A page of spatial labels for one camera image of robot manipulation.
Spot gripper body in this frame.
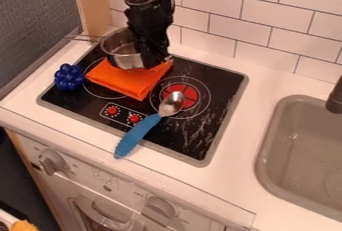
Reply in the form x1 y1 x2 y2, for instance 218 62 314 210
122 0 177 70

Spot silver pot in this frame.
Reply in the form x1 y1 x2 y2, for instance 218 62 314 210
100 27 149 71

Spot orange cloth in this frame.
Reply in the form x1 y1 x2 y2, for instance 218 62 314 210
84 57 176 102

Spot toy stove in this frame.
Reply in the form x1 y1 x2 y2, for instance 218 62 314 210
36 43 250 168

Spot blue toy grapes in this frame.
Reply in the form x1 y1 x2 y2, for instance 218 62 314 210
53 63 87 92

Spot tap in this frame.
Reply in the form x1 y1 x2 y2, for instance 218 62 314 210
324 74 342 115

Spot toy sink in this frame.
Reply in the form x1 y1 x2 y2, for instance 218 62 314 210
253 94 342 223

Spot blue handled spoon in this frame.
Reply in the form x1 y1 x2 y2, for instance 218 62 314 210
113 90 188 160

